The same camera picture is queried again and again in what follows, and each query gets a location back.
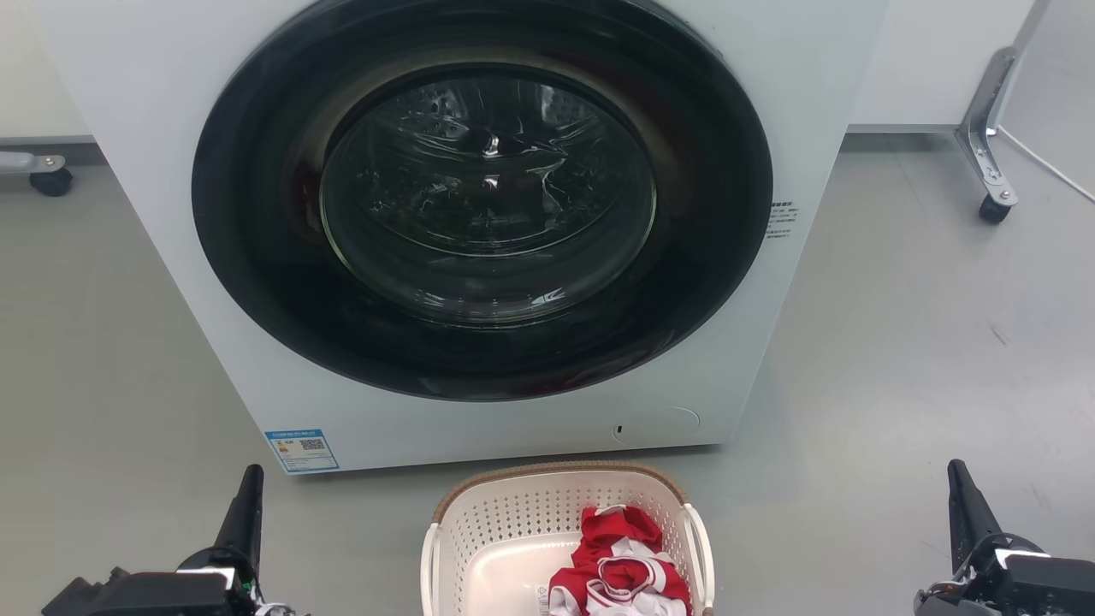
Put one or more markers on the red and white garment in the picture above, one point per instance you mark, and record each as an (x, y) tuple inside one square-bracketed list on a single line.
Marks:
[(616, 530)]

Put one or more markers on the white front-load washing machine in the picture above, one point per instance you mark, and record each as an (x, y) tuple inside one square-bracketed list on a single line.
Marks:
[(154, 257)]

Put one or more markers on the small printed text sticker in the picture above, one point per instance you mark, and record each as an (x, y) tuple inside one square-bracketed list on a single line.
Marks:
[(782, 221)]

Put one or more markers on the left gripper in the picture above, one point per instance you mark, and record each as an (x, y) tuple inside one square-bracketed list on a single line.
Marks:
[(145, 592)]

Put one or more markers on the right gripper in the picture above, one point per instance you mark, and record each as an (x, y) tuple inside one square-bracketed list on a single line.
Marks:
[(1035, 586)]

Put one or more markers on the blue energy label sticker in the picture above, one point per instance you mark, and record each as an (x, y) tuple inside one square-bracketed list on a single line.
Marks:
[(301, 451)]

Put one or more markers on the cream perforated laundry basket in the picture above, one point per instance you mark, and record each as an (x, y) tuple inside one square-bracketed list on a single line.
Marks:
[(496, 530)]

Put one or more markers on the metal panel foot with caster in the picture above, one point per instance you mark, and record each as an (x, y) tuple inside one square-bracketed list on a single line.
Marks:
[(984, 145), (47, 175)]

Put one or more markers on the white partition panel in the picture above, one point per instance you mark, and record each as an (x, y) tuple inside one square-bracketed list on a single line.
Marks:
[(34, 68), (932, 60)]

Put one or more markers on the black round washer door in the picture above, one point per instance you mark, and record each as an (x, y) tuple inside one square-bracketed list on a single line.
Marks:
[(257, 257)]

